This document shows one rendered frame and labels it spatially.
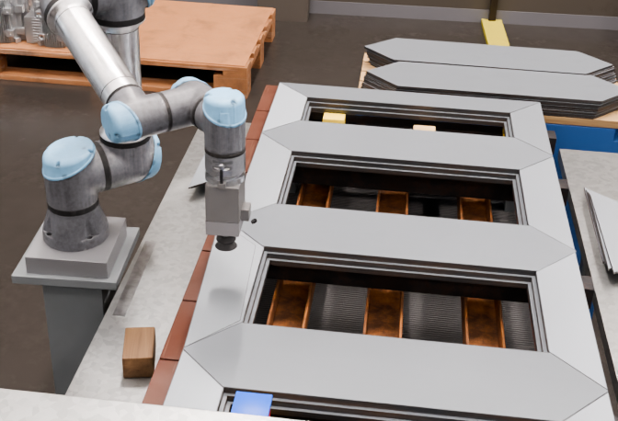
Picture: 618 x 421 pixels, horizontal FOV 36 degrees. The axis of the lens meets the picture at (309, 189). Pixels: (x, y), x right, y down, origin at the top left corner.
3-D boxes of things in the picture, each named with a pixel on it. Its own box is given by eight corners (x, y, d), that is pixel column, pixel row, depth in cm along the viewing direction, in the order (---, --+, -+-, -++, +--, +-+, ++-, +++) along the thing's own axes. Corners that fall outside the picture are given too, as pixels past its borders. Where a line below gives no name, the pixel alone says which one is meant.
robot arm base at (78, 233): (34, 249, 220) (28, 212, 215) (54, 213, 233) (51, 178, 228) (99, 254, 219) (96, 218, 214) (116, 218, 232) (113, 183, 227)
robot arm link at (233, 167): (248, 142, 180) (242, 162, 172) (248, 164, 182) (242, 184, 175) (208, 139, 180) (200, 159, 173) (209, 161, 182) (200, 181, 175)
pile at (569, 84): (612, 71, 310) (615, 53, 307) (634, 123, 276) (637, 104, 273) (365, 52, 317) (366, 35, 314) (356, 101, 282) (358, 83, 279)
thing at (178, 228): (267, 132, 294) (268, 124, 292) (163, 432, 181) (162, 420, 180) (202, 128, 296) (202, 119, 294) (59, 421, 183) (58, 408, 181)
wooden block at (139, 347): (126, 347, 198) (125, 326, 195) (155, 345, 199) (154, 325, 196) (123, 379, 189) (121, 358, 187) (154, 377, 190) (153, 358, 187)
